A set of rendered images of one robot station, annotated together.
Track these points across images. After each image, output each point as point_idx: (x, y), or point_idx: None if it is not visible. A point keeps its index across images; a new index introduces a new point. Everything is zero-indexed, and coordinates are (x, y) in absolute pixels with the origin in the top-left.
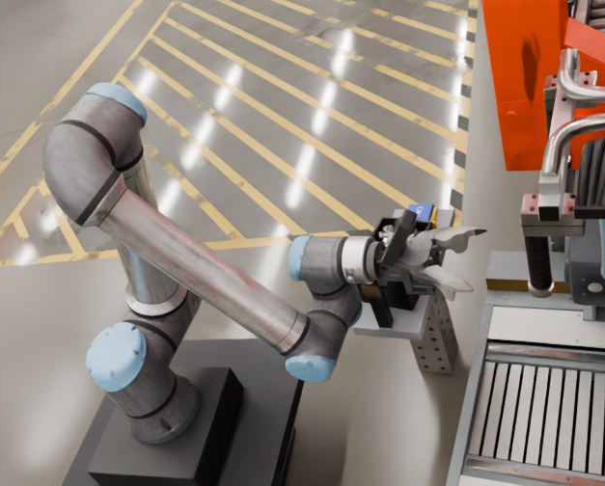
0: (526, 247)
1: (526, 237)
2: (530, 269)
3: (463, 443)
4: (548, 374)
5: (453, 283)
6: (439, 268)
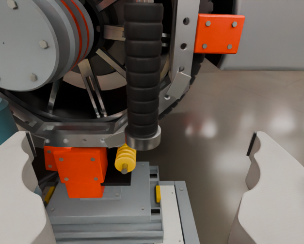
0: (154, 45)
1: (158, 13)
2: (155, 97)
3: None
4: None
5: (284, 149)
6: (254, 203)
